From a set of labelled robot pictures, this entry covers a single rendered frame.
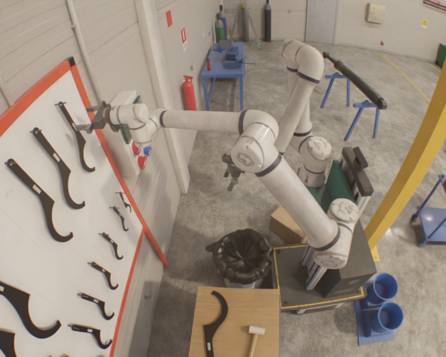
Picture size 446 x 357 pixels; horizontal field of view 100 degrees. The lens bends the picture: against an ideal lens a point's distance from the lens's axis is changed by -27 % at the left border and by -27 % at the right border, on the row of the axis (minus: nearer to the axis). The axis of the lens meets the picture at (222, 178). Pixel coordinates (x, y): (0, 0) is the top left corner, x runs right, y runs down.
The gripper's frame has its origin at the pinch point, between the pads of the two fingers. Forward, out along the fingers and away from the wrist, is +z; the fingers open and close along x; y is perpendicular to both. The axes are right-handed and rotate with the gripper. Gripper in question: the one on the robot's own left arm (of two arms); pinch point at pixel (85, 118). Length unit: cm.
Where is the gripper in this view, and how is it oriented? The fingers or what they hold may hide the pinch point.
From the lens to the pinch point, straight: 132.0
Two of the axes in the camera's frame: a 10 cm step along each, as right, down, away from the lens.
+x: -0.8, 8.1, -5.8
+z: -9.9, -0.2, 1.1
